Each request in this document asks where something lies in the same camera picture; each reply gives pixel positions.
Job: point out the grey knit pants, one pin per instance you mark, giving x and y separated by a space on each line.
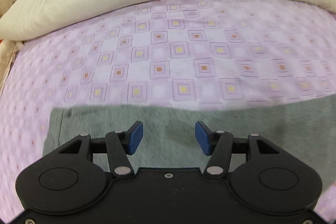
305 129

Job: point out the purple checkered bed sheet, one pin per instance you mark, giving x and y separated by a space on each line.
188 54

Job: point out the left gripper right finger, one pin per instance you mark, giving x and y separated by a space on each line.
218 146

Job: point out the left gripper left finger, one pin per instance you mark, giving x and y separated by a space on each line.
120 144

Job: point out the beige bed skirt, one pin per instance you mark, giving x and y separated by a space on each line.
8 51

